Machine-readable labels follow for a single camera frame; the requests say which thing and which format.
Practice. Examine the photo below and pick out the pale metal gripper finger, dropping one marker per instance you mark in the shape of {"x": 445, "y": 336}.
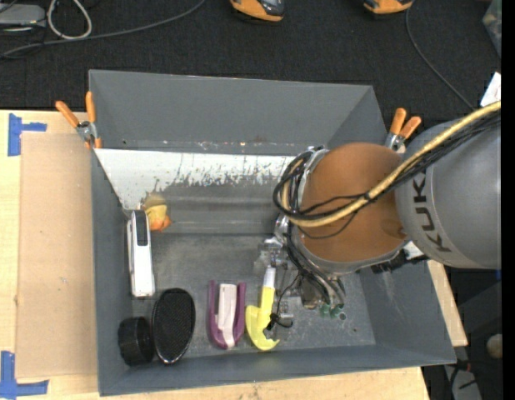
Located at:
{"x": 285, "y": 307}
{"x": 271, "y": 253}

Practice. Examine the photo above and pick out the yellow and white hand tool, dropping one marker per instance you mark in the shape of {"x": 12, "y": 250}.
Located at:
{"x": 261, "y": 315}

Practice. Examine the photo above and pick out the purple and white stapler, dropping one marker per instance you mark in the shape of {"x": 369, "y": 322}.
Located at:
{"x": 226, "y": 315}

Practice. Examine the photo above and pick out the yellow rubber duck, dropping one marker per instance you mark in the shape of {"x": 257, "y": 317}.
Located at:
{"x": 157, "y": 214}

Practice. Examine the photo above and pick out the white and black stapler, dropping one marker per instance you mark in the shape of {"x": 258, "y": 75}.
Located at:
{"x": 141, "y": 261}

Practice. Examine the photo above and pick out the grey metal bin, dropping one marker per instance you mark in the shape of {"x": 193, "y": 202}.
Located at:
{"x": 224, "y": 115}

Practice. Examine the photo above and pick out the black round cap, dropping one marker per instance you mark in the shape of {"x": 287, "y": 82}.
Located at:
{"x": 134, "y": 341}

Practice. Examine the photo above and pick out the pale brown cardboard board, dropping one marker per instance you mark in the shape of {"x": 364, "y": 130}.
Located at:
{"x": 53, "y": 244}

